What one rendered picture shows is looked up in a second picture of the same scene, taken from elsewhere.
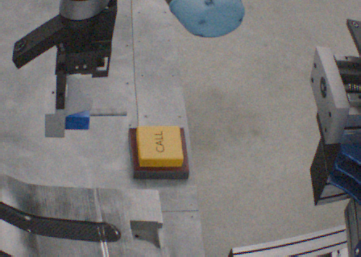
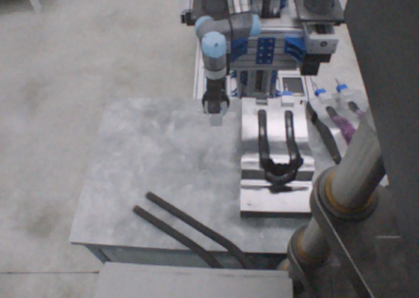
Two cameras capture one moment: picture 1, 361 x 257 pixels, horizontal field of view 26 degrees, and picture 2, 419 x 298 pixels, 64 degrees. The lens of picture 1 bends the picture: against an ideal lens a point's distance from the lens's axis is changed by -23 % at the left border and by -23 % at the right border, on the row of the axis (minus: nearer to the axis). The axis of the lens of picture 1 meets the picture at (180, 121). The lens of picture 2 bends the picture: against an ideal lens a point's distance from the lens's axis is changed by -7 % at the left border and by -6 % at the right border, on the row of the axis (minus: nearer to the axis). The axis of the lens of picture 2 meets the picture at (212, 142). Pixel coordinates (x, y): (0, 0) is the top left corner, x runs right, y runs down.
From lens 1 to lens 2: 1.16 m
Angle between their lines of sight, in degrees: 42
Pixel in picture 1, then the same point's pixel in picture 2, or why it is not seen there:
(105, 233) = (261, 114)
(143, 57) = (168, 107)
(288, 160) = not seen: hidden behind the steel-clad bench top
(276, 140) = not seen: hidden behind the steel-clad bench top
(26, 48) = (218, 103)
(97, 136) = (203, 123)
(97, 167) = not seen: hidden behind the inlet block
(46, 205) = (251, 132)
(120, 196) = (245, 107)
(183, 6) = (256, 28)
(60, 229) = (262, 129)
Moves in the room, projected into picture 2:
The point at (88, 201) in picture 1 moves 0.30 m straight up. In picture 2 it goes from (248, 117) to (252, 61)
